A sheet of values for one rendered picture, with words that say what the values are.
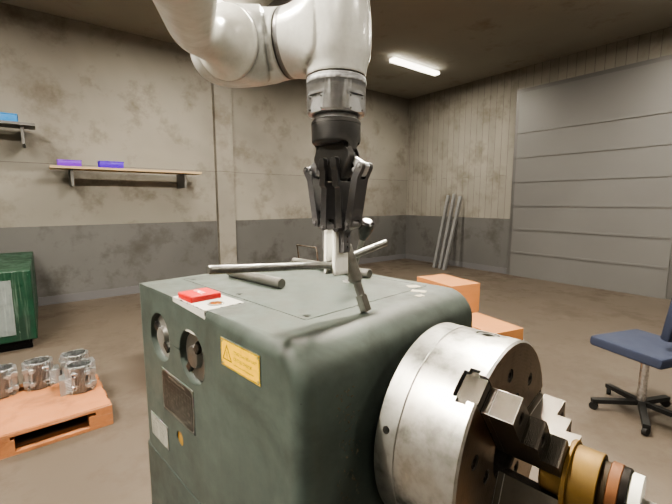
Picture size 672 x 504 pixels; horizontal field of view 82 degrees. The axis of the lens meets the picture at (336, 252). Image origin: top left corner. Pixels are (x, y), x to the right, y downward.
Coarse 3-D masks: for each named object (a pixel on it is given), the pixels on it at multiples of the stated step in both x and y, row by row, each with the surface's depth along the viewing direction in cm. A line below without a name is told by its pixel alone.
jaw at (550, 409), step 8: (536, 400) 63; (544, 400) 63; (552, 400) 63; (560, 400) 62; (528, 408) 61; (536, 408) 61; (544, 408) 61; (552, 408) 61; (560, 408) 61; (536, 416) 59; (544, 416) 59; (552, 416) 59; (560, 416) 59; (552, 424) 57; (560, 424) 57; (568, 424) 57; (552, 432) 56; (560, 432) 56; (568, 432) 55; (568, 440) 54
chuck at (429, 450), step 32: (448, 352) 55; (480, 352) 53; (512, 352) 54; (416, 384) 53; (448, 384) 51; (512, 384) 56; (416, 416) 51; (448, 416) 48; (480, 416) 48; (416, 448) 49; (448, 448) 47; (480, 448) 49; (416, 480) 49; (448, 480) 46; (480, 480) 50
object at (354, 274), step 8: (352, 248) 63; (352, 256) 62; (352, 264) 62; (352, 272) 62; (360, 272) 63; (352, 280) 62; (360, 280) 63; (360, 288) 63; (360, 296) 63; (360, 304) 63; (368, 304) 63
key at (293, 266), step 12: (384, 240) 69; (360, 252) 64; (228, 264) 49; (240, 264) 50; (252, 264) 51; (264, 264) 52; (276, 264) 53; (288, 264) 54; (300, 264) 56; (312, 264) 57; (324, 264) 59
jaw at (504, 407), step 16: (464, 384) 50; (480, 384) 49; (464, 400) 49; (480, 400) 48; (496, 400) 48; (512, 400) 48; (496, 416) 47; (512, 416) 46; (528, 416) 49; (496, 432) 50; (512, 432) 47; (528, 432) 48; (544, 432) 48; (512, 448) 51; (528, 448) 48; (544, 448) 49; (560, 448) 48; (544, 464) 48; (560, 464) 47
